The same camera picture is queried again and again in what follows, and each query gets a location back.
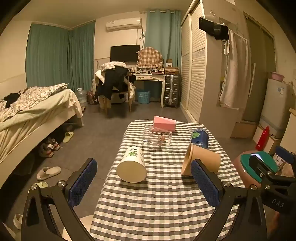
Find green curtain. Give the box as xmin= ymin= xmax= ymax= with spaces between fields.
xmin=68 ymin=21 xmax=96 ymax=92
xmin=25 ymin=23 xmax=70 ymax=88
xmin=145 ymin=10 xmax=182 ymax=68

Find white cup with green print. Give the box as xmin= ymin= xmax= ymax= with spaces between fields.
xmin=116 ymin=147 xmax=148 ymax=183

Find grey checkered tablecloth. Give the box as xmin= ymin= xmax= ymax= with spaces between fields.
xmin=89 ymin=119 xmax=246 ymax=241

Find sneaker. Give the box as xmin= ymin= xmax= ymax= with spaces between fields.
xmin=38 ymin=143 xmax=54 ymax=158
xmin=47 ymin=138 xmax=61 ymax=151

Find bed with cream sheet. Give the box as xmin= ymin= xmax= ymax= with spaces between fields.
xmin=0 ymin=83 xmax=85 ymax=187

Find blue plastic basket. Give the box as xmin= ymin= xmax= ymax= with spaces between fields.
xmin=136 ymin=89 xmax=151 ymax=104

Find black cloth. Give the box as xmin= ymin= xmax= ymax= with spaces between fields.
xmin=3 ymin=93 xmax=22 ymax=108

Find white slipper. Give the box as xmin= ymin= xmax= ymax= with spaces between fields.
xmin=37 ymin=166 xmax=62 ymax=181
xmin=13 ymin=214 xmax=23 ymax=230

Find pink container with green lid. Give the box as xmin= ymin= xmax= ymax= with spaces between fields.
xmin=233 ymin=151 xmax=280 ymax=189

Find clear plastic box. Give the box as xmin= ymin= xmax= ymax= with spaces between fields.
xmin=142 ymin=125 xmax=173 ymax=148

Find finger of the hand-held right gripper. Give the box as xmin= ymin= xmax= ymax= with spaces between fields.
xmin=275 ymin=146 xmax=296 ymax=168
xmin=248 ymin=154 xmax=296 ymax=186

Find cardboard box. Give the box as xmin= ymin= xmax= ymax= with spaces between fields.
xmin=231 ymin=122 xmax=258 ymax=138

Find red bottle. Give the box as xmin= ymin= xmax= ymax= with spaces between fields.
xmin=255 ymin=126 xmax=270 ymax=151

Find large water jug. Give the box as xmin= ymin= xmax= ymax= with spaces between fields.
xmin=76 ymin=88 xmax=88 ymax=108

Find white louvered wardrobe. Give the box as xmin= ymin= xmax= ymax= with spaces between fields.
xmin=180 ymin=0 xmax=244 ymax=138

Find grey door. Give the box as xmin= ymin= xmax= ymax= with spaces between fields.
xmin=240 ymin=11 xmax=278 ymax=123

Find pink basin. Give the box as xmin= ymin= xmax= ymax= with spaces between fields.
xmin=270 ymin=72 xmax=285 ymax=82

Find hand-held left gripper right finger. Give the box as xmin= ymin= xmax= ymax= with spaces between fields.
xmin=191 ymin=159 xmax=268 ymax=241

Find white air conditioner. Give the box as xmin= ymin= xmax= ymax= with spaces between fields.
xmin=106 ymin=17 xmax=142 ymax=32

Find pink box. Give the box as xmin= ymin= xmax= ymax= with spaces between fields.
xmin=153 ymin=115 xmax=176 ymax=133

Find blue drink can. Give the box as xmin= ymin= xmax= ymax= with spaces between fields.
xmin=190 ymin=128 xmax=209 ymax=149

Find tan paper cup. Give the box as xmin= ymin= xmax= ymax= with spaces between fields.
xmin=181 ymin=144 xmax=221 ymax=176

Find floral blanket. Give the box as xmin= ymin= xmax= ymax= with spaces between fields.
xmin=0 ymin=84 xmax=70 ymax=121

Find plaid cloth cover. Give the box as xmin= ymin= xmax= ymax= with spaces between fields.
xmin=136 ymin=47 xmax=165 ymax=69

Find white hanging towel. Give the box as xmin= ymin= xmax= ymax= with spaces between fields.
xmin=219 ymin=29 xmax=250 ymax=109

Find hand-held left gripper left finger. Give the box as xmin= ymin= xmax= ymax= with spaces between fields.
xmin=21 ymin=158 xmax=98 ymax=241

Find dark suitcase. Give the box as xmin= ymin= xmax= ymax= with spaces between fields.
xmin=163 ymin=74 xmax=181 ymax=109

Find pile of dark clothes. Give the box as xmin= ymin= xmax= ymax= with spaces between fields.
xmin=95 ymin=65 xmax=137 ymax=104

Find white desk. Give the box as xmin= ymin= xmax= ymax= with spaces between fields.
xmin=132 ymin=72 xmax=167 ymax=108

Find wooden chair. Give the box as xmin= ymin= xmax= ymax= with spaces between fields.
xmin=99 ymin=74 xmax=137 ymax=115

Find black television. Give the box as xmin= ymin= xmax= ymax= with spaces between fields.
xmin=110 ymin=45 xmax=140 ymax=62

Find white washing machine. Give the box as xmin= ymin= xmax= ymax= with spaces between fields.
xmin=259 ymin=78 xmax=296 ymax=139

